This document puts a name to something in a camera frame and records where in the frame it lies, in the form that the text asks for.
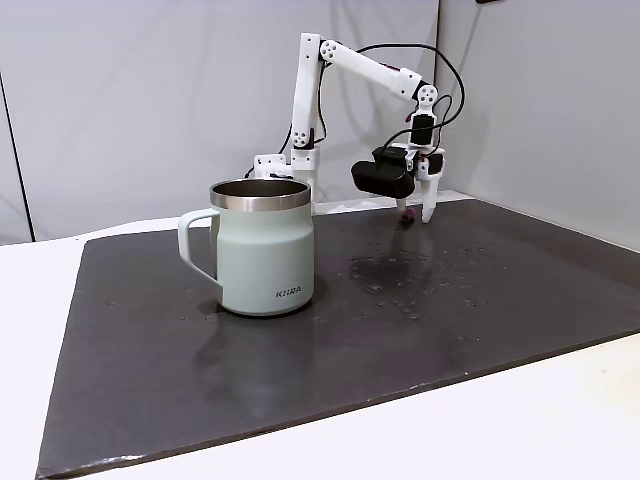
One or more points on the purple pengrip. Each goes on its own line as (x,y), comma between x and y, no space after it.
(409,216)

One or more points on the pale green steel mug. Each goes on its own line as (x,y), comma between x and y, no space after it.
(265,250)

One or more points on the dark grey table mat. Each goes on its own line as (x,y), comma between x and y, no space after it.
(350,360)

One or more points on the black oval camera box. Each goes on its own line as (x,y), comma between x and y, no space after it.
(381,177)

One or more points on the black wall fixture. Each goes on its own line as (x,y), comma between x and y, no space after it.
(487,1)

